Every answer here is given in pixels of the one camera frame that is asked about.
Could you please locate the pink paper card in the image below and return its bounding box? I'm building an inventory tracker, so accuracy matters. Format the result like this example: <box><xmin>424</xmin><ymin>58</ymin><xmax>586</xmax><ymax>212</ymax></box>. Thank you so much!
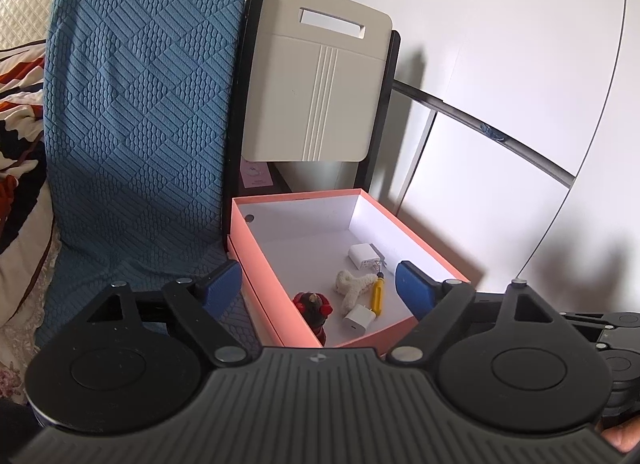
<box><xmin>241</xmin><ymin>160</ymin><xmax>273</xmax><ymax>190</ymax></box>

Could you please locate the cream lace cloth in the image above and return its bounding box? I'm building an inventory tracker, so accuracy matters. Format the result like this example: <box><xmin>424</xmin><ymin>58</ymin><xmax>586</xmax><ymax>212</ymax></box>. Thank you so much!
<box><xmin>0</xmin><ymin>184</ymin><xmax>66</xmax><ymax>345</ymax></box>

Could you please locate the beige plastic folding panel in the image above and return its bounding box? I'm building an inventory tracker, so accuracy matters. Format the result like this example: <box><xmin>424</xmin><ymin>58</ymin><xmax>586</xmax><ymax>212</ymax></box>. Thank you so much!
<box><xmin>241</xmin><ymin>0</ymin><xmax>393</xmax><ymax>162</ymax></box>

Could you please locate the blue textured seat cover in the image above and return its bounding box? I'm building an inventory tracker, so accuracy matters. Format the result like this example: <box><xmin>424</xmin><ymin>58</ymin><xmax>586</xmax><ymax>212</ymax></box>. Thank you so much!
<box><xmin>35</xmin><ymin>0</ymin><xmax>261</xmax><ymax>350</ymax></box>

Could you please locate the red black toy figure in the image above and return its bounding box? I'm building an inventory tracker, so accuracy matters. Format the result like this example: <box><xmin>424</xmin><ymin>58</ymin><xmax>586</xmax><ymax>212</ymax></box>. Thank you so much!
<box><xmin>292</xmin><ymin>291</ymin><xmax>335</xmax><ymax>345</ymax></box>

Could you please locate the pink cardboard box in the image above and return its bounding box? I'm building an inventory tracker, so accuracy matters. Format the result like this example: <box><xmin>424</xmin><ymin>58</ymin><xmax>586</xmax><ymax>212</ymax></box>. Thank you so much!
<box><xmin>227</xmin><ymin>188</ymin><xmax>472</xmax><ymax>349</ymax></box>

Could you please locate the yellow black screwdriver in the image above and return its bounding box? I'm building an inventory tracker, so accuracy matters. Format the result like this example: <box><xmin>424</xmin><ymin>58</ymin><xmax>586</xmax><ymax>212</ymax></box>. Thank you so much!
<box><xmin>369</xmin><ymin>271</ymin><xmax>388</xmax><ymax>317</ymax></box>

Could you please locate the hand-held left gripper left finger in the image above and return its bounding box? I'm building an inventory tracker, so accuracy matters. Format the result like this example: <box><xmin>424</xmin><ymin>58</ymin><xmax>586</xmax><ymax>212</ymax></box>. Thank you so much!
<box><xmin>86</xmin><ymin>260</ymin><xmax>253</xmax><ymax>367</ymax></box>

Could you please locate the person's right hand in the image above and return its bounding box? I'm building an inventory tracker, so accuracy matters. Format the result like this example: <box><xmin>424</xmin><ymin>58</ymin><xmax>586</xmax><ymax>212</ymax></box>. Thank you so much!
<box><xmin>602</xmin><ymin>423</ymin><xmax>640</xmax><ymax>455</ymax></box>

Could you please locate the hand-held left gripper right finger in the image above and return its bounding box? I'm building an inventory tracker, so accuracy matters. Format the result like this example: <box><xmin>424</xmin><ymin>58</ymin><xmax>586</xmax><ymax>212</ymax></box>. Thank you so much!
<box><xmin>390</xmin><ymin>260</ymin><xmax>569</xmax><ymax>366</ymax></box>

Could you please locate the red white black blanket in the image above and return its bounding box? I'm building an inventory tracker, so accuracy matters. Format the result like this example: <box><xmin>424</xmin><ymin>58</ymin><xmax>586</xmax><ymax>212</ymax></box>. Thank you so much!
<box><xmin>0</xmin><ymin>42</ymin><xmax>56</xmax><ymax>255</ymax></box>

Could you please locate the white charger block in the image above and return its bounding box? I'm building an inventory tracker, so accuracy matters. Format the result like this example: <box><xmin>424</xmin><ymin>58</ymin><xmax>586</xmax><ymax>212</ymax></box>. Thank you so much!
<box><xmin>343</xmin><ymin>305</ymin><xmax>376</xmax><ymax>331</ymax></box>

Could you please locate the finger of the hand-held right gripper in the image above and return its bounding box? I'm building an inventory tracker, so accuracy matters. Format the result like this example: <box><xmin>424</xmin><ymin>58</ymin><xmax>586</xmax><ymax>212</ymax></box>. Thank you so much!
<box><xmin>559</xmin><ymin>311</ymin><xmax>608</xmax><ymax>340</ymax></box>

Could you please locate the white fluffy hair tie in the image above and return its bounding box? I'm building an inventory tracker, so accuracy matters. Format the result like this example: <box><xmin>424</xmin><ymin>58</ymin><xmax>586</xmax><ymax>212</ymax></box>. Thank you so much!
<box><xmin>334</xmin><ymin>269</ymin><xmax>381</xmax><ymax>317</ymax></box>

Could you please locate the floral cloth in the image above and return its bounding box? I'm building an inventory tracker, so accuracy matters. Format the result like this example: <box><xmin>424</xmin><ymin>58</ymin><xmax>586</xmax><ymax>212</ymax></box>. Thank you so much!
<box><xmin>0</xmin><ymin>339</ymin><xmax>40</xmax><ymax>405</ymax></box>

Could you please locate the dark metal rail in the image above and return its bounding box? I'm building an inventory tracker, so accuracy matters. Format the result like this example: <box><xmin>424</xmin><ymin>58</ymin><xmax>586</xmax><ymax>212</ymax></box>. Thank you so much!
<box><xmin>392</xmin><ymin>82</ymin><xmax>576</xmax><ymax>188</ymax></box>

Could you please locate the white charger with prongs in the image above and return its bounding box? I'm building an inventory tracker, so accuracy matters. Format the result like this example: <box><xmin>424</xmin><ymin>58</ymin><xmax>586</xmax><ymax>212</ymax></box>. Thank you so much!
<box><xmin>347</xmin><ymin>243</ymin><xmax>387</xmax><ymax>271</ymax></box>

